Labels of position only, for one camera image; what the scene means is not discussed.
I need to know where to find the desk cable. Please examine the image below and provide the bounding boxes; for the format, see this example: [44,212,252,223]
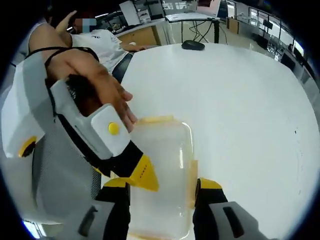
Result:
[191,19,213,43]

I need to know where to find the black computer mouse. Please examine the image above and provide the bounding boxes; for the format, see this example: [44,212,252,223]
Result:
[181,40,206,51]

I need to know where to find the person's white shirt torso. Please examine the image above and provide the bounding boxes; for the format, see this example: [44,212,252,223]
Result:
[69,28,126,71]

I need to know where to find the person's left hand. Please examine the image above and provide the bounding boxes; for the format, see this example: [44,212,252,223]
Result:
[44,47,138,133]

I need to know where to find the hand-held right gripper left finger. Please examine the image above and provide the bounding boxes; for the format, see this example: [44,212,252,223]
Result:
[72,178,131,240]

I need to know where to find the wooden cabinet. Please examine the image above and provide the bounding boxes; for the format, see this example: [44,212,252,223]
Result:
[117,24,162,47]

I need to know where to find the white standing desk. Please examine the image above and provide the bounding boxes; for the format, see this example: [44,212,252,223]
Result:
[164,11,225,46]

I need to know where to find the clear plastic buckle container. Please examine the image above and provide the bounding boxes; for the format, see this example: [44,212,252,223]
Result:
[127,114,200,238]

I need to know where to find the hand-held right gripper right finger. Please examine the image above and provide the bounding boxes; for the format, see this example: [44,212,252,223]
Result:
[193,177,267,240]

